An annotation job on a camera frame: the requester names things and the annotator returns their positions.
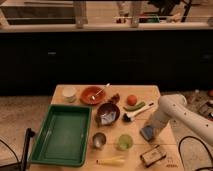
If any dark brown bowl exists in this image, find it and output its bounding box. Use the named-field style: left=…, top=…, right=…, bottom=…
left=95, top=103, right=120, bottom=126

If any black cable left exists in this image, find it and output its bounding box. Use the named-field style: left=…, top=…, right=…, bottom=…
left=0, top=139, right=22, bottom=169

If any black cable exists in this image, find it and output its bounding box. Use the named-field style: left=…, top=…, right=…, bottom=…
left=178, top=135, right=213, bottom=171
left=0, top=139, right=22, bottom=169

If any black cable right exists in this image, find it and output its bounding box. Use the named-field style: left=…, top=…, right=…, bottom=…
left=178, top=135, right=213, bottom=171

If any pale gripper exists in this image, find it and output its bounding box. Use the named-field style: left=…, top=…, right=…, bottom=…
left=145, top=110, right=170, bottom=134

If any green plastic tray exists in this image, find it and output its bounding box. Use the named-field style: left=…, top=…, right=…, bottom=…
left=30, top=105, right=91, bottom=167

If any green cucumber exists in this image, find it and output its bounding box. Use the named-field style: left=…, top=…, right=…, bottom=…
left=123, top=101, right=145, bottom=112

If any orange tomato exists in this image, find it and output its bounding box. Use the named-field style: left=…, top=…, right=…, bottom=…
left=126, top=94, right=137, bottom=106

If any orange bowl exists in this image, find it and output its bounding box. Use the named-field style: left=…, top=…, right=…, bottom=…
left=80, top=86, right=106, bottom=105

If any small metal cup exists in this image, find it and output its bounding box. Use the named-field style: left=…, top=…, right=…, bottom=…
left=92, top=132, right=106, bottom=149

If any yellow corn cob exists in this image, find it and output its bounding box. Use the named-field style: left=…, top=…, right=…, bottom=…
left=96, top=157, right=125, bottom=165

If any white small cup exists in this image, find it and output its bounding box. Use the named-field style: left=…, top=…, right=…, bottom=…
left=62, top=86, right=77, bottom=103

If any black stand pole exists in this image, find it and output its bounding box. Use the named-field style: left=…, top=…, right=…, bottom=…
left=20, top=128, right=35, bottom=171

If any brown wooden block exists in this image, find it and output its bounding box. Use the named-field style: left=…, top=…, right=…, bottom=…
left=140, top=145, right=167, bottom=168

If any blue sponge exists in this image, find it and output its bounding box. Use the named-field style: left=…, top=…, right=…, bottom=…
left=140, top=125, right=161, bottom=142

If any white crumpled paper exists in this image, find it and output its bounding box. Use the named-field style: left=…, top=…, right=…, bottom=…
left=101, top=112, right=116, bottom=125

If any green translucent cup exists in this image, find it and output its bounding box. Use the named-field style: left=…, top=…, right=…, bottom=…
left=117, top=134, right=133, bottom=151

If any white handled dish brush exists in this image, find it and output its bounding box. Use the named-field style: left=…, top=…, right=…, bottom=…
left=123, top=102, right=154, bottom=122

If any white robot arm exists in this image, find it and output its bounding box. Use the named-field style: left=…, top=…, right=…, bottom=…
left=141, top=94, right=213, bottom=147

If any dark red food piece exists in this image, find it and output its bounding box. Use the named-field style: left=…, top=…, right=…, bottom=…
left=108, top=93, right=120, bottom=104

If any white spoon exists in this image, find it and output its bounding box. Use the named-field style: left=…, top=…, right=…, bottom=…
left=91, top=83, right=110, bottom=100

